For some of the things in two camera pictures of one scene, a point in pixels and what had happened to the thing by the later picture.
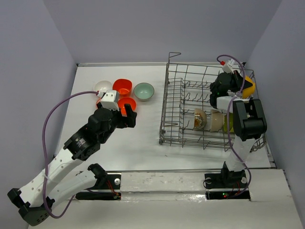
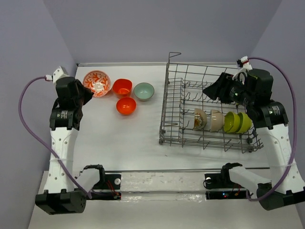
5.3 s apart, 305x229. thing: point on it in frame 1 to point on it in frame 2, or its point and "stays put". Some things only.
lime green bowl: [231, 127] stays put
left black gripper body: [116, 118] to [85, 94]
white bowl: [217, 120] stays put
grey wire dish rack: [188, 120] stays put
